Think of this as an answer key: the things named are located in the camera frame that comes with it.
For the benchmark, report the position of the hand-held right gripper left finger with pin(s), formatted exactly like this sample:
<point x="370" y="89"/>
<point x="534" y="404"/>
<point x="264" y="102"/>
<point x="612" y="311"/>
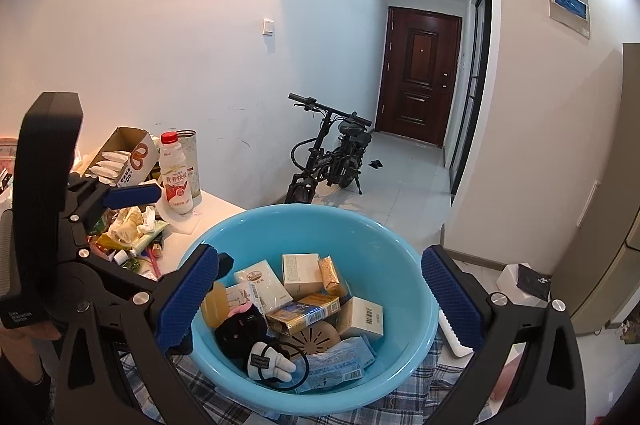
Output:
<point x="187" y="300"/>

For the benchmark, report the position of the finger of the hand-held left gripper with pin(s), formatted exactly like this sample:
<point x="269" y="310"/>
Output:
<point x="115" y="275"/>
<point x="132" y="196"/>

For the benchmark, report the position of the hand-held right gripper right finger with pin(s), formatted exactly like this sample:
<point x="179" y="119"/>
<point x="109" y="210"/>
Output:
<point x="450" y="300"/>

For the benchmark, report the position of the tan yellow pouch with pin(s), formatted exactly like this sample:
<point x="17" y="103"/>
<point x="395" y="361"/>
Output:
<point x="217" y="305"/>

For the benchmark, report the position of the black fluffy scrunchie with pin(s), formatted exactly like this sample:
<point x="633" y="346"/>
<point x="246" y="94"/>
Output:
<point x="240" y="332"/>

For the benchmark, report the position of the blue plastic basin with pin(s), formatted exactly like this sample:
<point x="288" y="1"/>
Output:
<point x="380" y="255"/>

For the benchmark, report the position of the blue clear packet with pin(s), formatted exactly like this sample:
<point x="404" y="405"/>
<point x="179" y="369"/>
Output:
<point x="340" y="367"/>

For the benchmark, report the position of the crumpled white tissue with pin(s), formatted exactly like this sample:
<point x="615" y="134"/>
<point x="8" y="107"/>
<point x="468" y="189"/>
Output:
<point x="148" y="217"/>

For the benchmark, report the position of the milk bottle with red cap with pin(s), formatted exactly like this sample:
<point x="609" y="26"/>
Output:
<point x="175" y="185"/>

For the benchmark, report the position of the open cardboard box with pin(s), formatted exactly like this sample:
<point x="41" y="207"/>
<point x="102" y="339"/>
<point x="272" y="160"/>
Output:
<point x="135" y="150"/>

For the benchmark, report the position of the small white carton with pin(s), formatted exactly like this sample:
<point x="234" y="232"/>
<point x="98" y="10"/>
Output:
<point x="239" y="296"/>

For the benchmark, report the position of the white box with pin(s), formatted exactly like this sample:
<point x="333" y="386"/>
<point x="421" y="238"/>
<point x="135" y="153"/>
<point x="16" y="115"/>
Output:
<point x="507" y="280"/>

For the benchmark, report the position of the pale floral canister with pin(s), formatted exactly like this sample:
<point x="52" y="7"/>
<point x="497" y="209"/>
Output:
<point x="193" y="160"/>

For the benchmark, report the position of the white packet with blue emblem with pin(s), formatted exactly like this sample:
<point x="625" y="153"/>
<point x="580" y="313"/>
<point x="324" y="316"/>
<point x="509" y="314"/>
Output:
<point x="262" y="285"/>

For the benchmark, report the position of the black bag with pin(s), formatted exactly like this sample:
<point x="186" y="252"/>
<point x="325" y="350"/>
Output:
<point x="535" y="282"/>

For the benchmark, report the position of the beige box with barcode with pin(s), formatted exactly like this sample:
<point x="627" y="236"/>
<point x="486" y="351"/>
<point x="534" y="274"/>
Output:
<point x="360" y="317"/>

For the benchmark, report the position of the blue plaid cloth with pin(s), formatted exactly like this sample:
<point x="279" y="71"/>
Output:
<point x="430" y="401"/>

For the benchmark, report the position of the gold and blue pack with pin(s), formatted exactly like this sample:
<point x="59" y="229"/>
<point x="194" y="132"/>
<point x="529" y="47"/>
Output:
<point x="295" y="317"/>

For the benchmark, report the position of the plain beige box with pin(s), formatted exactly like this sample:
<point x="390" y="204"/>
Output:
<point x="300" y="272"/>

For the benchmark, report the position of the orange snack packet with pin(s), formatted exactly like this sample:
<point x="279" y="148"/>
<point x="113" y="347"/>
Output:
<point x="332" y="280"/>

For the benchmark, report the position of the black shoes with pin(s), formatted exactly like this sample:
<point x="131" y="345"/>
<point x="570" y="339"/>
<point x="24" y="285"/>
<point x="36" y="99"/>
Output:
<point x="375" y="164"/>

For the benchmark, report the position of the black folding bicycle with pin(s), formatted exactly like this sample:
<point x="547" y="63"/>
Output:
<point x="340" y="160"/>

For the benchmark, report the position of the black framed glass door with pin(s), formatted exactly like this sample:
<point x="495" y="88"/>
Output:
<point x="470" y="115"/>

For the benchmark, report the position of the dark red entrance door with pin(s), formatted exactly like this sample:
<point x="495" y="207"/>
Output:
<point x="415" y="75"/>

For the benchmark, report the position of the white wall plate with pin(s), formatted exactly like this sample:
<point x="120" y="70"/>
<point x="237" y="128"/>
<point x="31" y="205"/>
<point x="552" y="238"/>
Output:
<point x="589" y="205"/>

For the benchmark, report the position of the white wall switch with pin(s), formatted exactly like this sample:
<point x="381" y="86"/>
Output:
<point x="269" y="27"/>

